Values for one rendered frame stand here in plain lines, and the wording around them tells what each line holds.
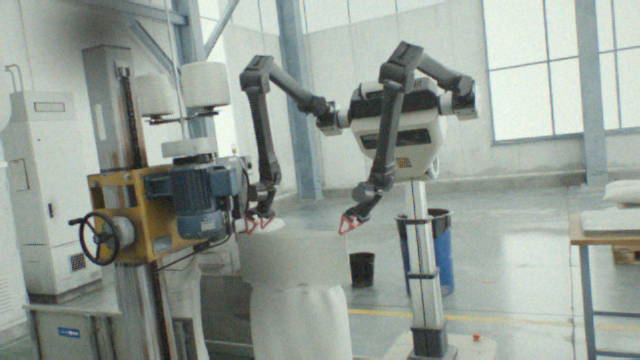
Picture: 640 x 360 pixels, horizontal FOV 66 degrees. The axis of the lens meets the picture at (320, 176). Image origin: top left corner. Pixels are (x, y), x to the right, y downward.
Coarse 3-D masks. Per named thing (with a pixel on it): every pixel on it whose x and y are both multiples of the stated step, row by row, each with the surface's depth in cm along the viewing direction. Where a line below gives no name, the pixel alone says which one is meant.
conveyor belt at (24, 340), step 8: (24, 336) 299; (8, 344) 289; (16, 344) 287; (24, 344) 286; (0, 352) 277; (8, 352) 276; (16, 352) 274; (24, 352) 273; (32, 352) 272; (208, 352) 243; (216, 352) 242
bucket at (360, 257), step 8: (352, 256) 457; (360, 256) 458; (368, 256) 455; (352, 264) 433; (360, 264) 431; (368, 264) 433; (352, 272) 436; (360, 272) 433; (368, 272) 435; (352, 280) 438; (360, 280) 435; (368, 280) 436
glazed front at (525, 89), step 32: (512, 0) 869; (608, 0) 806; (512, 32) 875; (608, 32) 812; (512, 64) 882; (544, 64) 859; (576, 64) 838; (608, 64) 817; (512, 96) 888; (544, 96) 866; (576, 96) 844; (608, 96) 823; (512, 128) 895; (544, 128) 872; (576, 128) 850; (608, 128) 829
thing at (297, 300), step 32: (256, 256) 198; (288, 256) 188; (320, 256) 185; (256, 288) 194; (288, 288) 187; (320, 288) 183; (256, 320) 194; (288, 320) 186; (320, 320) 181; (256, 352) 196; (288, 352) 188; (320, 352) 182
